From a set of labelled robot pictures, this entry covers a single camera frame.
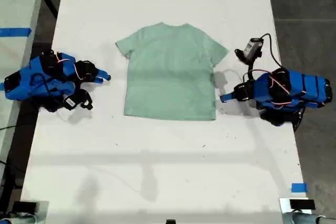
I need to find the square blue tape piece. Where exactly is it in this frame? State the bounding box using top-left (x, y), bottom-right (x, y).
top-left (291, 183), bottom-right (308, 193)

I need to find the long blue tape strip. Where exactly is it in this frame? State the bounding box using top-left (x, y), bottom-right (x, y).
top-left (0, 27), bottom-right (33, 38)

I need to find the black camera cable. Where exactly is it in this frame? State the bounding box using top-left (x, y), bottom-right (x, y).
top-left (259, 33), bottom-right (284, 68)

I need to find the small black box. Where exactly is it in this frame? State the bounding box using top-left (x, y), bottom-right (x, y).
top-left (289, 199), bottom-right (316, 210)
top-left (12, 201), bottom-right (37, 213)

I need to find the pale side table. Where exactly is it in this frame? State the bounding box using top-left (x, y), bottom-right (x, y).
top-left (0, 0), bottom-right (49, 172)

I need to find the black and grey camera box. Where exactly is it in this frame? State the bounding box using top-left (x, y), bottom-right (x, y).
top-left (235, 37), bottom-right (264, 65)

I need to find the pale green T-shirt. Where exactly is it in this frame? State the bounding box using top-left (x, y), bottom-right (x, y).
top-left (114, 22), bottom-right (230, 122)

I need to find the shiny metal plate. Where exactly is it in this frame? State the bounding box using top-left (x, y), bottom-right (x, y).
top-left (10, 200), bottom-right (50, 224)
top-left (279, 197), bottom-right (313, 219)

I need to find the black camera box with strap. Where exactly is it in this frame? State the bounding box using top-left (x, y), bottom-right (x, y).
top-left (62, 90), bottom-right (94, 111)

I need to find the black camera stalk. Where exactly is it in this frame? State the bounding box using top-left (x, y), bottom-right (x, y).
top-left (244, 61), bottom-right (257, 82)

